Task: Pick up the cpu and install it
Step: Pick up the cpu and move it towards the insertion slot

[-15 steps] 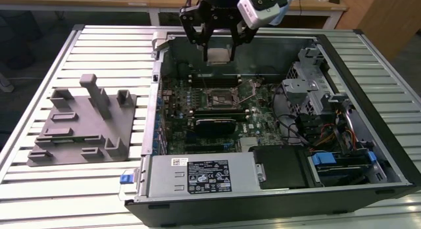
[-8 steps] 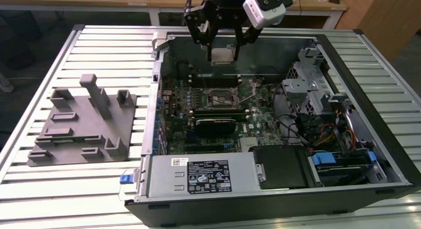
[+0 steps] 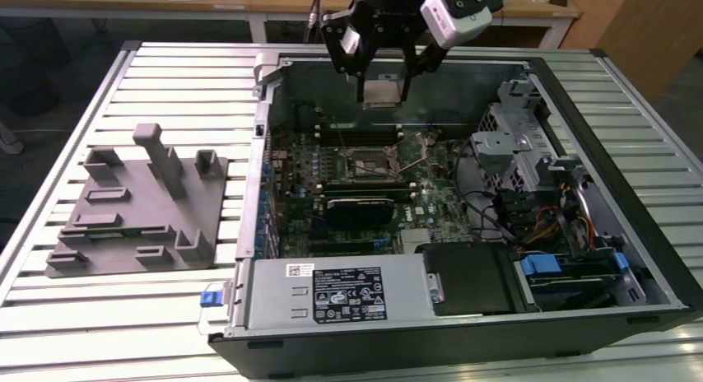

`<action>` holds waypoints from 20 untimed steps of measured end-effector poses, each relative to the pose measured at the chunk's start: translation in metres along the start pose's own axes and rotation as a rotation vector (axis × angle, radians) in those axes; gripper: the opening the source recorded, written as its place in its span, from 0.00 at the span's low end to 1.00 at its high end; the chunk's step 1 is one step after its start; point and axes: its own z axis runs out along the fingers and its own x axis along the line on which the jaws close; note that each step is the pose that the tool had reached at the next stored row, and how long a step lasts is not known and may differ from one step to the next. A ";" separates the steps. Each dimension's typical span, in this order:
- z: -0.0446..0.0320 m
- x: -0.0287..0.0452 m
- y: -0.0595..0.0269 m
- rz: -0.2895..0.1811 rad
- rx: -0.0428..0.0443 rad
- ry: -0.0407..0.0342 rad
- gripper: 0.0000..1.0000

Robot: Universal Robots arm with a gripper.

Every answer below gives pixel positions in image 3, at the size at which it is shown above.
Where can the silver heatsink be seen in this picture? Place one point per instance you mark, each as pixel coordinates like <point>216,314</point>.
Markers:
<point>414,238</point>

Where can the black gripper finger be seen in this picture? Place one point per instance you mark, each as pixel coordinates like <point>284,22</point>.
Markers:
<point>422,52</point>
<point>345,40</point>

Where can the black RAM slot bank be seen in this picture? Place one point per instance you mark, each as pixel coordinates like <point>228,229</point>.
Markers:
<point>361,190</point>
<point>356,135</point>

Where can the silver CPU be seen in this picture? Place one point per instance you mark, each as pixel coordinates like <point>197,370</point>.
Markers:
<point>382,93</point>

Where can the black graphics card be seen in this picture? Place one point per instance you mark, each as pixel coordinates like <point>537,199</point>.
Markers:
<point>358,212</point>

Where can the silver drive cage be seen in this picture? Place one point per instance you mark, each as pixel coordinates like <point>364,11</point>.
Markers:
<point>518,143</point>

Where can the green RAM stick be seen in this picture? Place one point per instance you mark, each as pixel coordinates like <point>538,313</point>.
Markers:
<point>114,232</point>

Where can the black fan shroud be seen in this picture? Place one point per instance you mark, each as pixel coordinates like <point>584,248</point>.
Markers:
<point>466,279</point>

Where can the grey parts rack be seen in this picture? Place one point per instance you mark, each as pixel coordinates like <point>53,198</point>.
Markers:
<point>137,211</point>

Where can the wooden cabinet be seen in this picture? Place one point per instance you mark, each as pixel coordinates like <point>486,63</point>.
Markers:
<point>648,36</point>

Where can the blue disk carrier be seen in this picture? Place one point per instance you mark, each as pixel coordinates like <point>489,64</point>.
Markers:
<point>540,266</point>

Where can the white black-faced wrist camera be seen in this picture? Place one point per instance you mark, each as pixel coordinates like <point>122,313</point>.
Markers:
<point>444,24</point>

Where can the black PC case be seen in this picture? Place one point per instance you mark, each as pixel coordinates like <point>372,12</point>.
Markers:
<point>384,353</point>

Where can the wooden desk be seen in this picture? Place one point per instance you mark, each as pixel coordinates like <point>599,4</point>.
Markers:
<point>534,9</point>

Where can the silver power supply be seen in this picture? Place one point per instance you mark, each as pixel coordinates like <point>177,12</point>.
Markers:
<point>262,291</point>

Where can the CPU socket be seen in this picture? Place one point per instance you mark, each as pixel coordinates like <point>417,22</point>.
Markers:
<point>368,164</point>

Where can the blue board connector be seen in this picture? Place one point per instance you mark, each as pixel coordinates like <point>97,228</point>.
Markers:
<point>378,245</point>

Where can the black expansion slot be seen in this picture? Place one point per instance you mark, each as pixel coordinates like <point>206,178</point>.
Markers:
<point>340,247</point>

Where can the green motherboard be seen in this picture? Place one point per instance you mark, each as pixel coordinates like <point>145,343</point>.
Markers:
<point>438,180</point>

